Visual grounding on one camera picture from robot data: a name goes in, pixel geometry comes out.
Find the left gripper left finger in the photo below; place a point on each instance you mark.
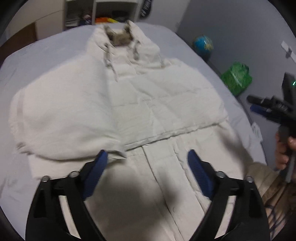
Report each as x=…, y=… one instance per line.
x=46, y=219

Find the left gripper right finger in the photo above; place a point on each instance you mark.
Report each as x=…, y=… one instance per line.
x=236, y=210

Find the white hooded puffer jacket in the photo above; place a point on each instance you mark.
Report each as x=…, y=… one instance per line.
x=116, y=99

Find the right forearm plaid sleeve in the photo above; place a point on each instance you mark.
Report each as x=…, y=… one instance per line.
x=278, y=198

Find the person's right hand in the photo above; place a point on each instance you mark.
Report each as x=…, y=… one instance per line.
x=281, y=158

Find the light blue bed quilt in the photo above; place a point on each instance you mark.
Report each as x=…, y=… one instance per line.
x=140, y=199

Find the green shopping bag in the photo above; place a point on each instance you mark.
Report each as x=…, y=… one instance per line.
x=237, y=78

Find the blue desk globe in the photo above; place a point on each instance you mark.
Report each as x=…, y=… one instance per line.
x=203, y=46

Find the black racket bag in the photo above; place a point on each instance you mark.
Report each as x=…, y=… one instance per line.
x=146, y=9

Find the beige wardrobe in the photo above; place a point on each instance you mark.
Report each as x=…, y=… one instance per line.
x=48, y=17

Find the orange yellow toy box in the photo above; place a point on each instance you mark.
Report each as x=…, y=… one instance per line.
x=103, y=20

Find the white shelf with drawers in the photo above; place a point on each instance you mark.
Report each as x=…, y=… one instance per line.
x=79, y=13

